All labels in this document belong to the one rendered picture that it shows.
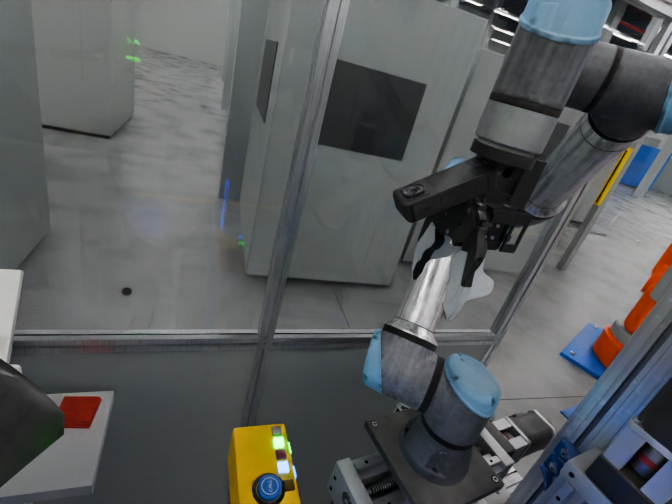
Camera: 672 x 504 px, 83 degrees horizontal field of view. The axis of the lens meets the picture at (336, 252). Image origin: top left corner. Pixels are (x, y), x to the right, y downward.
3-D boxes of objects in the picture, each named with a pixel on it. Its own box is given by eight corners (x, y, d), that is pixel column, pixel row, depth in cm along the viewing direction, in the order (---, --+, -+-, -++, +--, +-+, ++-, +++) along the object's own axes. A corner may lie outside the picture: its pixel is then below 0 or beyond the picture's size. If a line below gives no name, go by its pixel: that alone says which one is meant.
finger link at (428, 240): (440, 281, 57) (477, 241, 51) (407, 279, 55) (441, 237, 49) (433, 264, 59) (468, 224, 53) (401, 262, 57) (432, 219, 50)
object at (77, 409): (64, 399, 91) (63, 393, 90) (102, 400, 93) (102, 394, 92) (48, 428, 84) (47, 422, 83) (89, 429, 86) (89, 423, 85)
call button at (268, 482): (254, 481, 65) (256, 475, 64) (278, 477, 66) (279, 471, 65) (257, 505, 61) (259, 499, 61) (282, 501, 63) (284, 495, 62)
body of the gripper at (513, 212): (513, 259, 47) (562, 165, 42) (457, 254, 44) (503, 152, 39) (476, 231, 54) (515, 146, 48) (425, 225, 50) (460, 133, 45)
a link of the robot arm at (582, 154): (535, 248, 86) (713, 128, 39) (487, 231, 89) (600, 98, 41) (551, 203, 88) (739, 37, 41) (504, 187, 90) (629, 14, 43)
